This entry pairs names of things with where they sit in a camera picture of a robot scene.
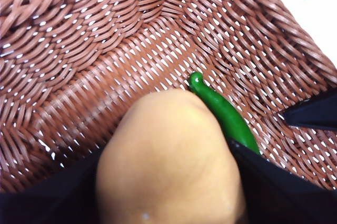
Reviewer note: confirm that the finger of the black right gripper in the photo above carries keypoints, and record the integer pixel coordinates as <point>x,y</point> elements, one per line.
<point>313,114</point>

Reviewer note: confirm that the tan potato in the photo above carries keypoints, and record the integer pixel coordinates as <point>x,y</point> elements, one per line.
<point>168,161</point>

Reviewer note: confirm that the brown wicker basket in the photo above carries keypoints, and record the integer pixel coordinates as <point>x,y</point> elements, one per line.
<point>92,50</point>

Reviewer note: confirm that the green cucumber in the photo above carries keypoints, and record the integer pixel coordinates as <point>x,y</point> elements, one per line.
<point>229,118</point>

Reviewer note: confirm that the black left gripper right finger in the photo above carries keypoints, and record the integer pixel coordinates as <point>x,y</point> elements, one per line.
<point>284,200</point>

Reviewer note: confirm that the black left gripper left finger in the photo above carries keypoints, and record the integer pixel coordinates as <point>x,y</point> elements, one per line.
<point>39,203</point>

